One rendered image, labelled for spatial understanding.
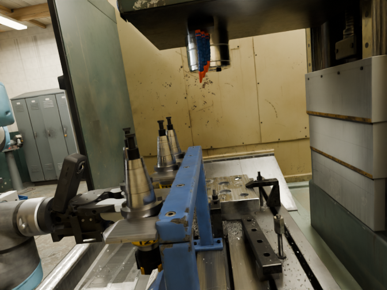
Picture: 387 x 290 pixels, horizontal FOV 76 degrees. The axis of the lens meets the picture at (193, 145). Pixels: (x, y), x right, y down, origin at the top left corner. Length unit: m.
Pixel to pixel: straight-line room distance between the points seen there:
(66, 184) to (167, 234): 0.27
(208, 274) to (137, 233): 0.46
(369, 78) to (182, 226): 0.68
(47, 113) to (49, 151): 0.79
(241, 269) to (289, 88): 1.54
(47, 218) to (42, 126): 5.35
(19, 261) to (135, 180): 0.36
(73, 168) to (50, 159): 5.44
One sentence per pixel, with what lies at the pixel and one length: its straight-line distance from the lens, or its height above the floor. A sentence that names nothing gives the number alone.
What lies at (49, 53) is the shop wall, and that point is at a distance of 6.36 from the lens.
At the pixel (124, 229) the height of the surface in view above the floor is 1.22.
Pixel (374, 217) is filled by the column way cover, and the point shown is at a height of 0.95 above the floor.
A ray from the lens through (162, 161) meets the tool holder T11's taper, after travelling 0.57.
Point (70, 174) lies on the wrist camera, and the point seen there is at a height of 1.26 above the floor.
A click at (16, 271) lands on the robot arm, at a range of 0.66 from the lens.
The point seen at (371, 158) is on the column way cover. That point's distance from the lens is 0.88.
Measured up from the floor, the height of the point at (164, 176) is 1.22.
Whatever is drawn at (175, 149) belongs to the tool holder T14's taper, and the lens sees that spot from 0.67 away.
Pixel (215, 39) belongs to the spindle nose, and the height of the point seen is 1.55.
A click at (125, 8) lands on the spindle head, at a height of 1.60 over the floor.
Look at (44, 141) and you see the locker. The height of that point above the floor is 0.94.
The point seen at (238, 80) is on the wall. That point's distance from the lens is 1.98.
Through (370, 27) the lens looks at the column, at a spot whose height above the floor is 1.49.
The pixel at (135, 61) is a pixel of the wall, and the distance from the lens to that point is 2.06.
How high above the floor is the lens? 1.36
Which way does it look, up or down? 10 degrees down
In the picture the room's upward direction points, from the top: 7 degrees counter-clockwise
